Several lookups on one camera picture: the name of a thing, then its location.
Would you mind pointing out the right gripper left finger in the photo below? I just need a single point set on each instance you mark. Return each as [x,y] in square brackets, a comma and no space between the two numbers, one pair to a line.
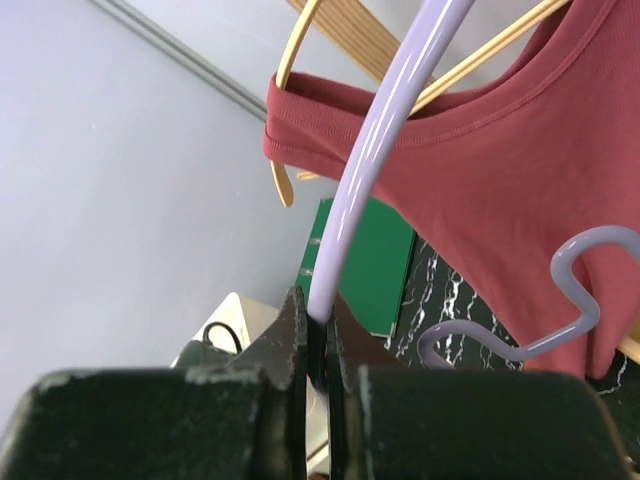
[115,424]

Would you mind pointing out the green folder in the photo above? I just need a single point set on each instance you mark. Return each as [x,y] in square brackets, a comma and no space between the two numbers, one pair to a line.
[375,270]

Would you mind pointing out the dark grey cup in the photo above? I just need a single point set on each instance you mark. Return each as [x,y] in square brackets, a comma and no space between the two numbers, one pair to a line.
[201,352]

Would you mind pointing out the white wooden storage box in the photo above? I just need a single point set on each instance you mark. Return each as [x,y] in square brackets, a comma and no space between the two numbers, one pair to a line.
[230,320]

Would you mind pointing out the lilac plastic hanger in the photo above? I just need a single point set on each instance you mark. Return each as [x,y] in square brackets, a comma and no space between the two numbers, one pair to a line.
[428,37]

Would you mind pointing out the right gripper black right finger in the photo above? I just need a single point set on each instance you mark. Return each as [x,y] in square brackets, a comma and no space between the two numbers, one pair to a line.
[389,421]

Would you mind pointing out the maroon tank top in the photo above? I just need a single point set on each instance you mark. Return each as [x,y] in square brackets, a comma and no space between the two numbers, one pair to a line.
[497,178]

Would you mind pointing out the wooden clothes rack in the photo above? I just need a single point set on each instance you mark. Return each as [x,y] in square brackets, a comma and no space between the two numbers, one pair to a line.
[350,26]

